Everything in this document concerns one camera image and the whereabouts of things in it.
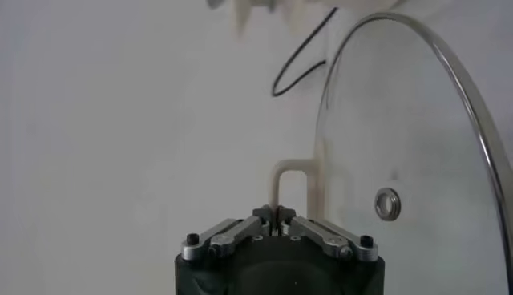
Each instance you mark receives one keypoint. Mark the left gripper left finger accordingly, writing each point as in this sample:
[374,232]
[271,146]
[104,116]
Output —
[232,236]

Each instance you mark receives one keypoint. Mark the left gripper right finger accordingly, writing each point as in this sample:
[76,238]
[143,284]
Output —
[324,236]

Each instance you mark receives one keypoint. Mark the cream electric cooker base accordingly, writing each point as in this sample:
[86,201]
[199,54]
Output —
[297,16]

